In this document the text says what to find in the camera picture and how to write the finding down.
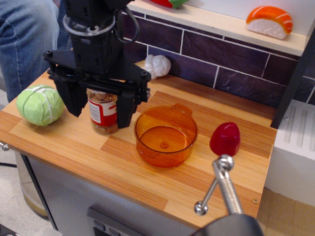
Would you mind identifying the red toy pepper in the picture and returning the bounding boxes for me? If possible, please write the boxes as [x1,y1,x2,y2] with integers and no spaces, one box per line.
[151,0,188,9]

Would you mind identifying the dark vertical post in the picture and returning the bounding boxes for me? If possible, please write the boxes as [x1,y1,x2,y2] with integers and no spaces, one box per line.
[271,29,315,129]

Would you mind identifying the green toy cabbage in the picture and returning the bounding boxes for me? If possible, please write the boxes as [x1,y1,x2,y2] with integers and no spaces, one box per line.
[16,85,64,126]

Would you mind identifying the grey oven control panel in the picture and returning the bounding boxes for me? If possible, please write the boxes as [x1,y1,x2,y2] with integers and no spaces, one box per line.
[87,207,142,236]

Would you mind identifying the salmon sushi toy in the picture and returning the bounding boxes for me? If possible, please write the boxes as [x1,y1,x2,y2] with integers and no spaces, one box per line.
[246,5,293,39]

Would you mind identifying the person's blue jeans leg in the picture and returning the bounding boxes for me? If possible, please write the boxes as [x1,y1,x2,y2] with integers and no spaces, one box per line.
[0,0,72,101]

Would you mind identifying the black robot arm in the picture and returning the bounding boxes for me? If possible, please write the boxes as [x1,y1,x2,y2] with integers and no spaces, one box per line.
[43,0,151,128]

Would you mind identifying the wooden wall shelf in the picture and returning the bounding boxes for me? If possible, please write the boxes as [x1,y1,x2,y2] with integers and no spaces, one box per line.
[128,0,310,56]

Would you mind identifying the white toy cauliflower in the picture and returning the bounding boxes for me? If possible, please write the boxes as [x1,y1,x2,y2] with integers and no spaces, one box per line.
[144,55,171,80]

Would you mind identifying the almond jar with red label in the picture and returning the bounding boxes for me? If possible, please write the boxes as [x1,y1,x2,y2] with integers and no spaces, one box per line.
[87,88,119,135]

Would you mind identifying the dark red toy fruit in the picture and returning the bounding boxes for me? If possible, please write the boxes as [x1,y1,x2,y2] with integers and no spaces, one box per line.
[210,122,241,156]

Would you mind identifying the black cable loop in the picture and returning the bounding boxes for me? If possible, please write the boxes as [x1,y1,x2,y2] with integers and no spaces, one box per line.
[113,6,141,45]

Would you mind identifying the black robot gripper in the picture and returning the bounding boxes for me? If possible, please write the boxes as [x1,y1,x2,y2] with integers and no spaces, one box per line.
[43,14,151,129]

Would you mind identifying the orange transparent plastic pot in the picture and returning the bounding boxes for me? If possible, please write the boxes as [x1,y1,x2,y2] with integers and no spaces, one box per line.
[134,103,198,168]

